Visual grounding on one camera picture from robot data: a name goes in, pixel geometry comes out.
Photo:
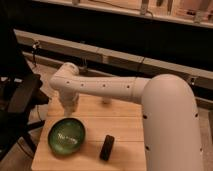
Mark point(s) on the white paper cup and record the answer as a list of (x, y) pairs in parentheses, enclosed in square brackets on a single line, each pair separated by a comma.
[(106, 100)]

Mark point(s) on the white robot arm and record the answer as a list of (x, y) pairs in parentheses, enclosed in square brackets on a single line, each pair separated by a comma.
[(169, 112)]

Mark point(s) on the wooden table top board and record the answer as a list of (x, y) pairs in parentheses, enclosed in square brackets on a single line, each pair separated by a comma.
[(119, 119)]

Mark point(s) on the black rectangular remote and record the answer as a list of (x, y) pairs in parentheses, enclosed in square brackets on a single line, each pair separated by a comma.
[(107, 148)]

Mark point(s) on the green ceramic bowl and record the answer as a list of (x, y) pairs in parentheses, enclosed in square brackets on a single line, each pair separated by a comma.
[(66, 136)]

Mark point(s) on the black office chair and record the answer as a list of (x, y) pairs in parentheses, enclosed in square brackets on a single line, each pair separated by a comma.
[(20, 92)]

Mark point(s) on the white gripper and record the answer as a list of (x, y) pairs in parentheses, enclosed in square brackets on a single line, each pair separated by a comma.
[(69, 102)]

